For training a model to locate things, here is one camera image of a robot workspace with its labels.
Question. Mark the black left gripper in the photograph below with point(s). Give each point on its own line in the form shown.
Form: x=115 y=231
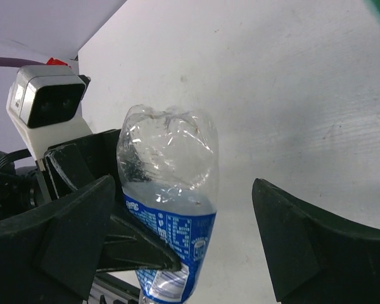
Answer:
x=64 y=169

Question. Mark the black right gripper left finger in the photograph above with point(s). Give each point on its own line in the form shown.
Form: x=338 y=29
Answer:
x=50 y=254

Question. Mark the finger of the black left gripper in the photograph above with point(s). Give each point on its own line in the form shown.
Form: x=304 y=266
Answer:
x=130 y=245

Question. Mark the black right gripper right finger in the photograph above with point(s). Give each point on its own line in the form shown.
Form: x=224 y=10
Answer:
x=313 y=255

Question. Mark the Pepsi bottle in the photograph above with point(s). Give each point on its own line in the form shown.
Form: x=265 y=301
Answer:
x=168 y=163

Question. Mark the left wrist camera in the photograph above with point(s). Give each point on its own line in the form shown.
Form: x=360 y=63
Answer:
x=43 y=103

